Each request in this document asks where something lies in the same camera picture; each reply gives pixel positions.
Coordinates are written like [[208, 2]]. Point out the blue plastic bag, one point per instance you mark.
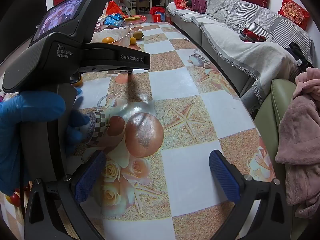
[[113, 20]]

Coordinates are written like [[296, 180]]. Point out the red cherry tomato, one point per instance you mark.
[[15, 200]]

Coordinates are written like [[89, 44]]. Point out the red patterned cushion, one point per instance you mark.
[[181, 3]]

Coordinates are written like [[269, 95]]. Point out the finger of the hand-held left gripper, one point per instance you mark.
[[125, 56], [100, 69]]

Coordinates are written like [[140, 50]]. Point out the person's left hand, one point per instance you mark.
[[11, 135]]

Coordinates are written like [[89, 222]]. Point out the pink fleece garment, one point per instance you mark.
[[300, 142]]

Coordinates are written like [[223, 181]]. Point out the red plastic bag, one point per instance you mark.
[[113, 8]]

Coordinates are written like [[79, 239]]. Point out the grey sofa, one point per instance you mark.
[[215, 62]]

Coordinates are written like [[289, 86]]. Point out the tangerine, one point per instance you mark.
[[79, 82], [108, 40]]

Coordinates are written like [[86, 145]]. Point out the red patterned pillow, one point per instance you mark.
[[293, 11]]

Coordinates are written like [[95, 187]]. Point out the checkered printed tablecloth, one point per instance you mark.
[[175, 85]]

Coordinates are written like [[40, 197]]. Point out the clear glass bowl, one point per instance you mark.
[[122, 38]]

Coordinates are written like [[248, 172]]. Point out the green chair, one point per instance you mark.
[[270, 115]]

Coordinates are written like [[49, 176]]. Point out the round red tray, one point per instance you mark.
[[135, 18]]

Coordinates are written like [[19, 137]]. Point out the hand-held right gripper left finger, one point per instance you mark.
[[90, 175]]

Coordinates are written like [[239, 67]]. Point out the yellow cherry tomato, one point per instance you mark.
[[7, 199]]

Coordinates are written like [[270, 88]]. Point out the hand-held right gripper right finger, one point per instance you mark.
[[223, 177]]

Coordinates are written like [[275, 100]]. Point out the red plastic stool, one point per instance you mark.
[[157, 13]]

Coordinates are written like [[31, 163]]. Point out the black bag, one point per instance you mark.
[[300, 55]]

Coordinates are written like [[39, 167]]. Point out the red cloth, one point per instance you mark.
[[251, 35]]

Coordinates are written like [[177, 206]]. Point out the purple clothes pile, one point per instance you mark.
[[197, 2]]

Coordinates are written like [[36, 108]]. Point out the dining chair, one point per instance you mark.
[[142, 5]]

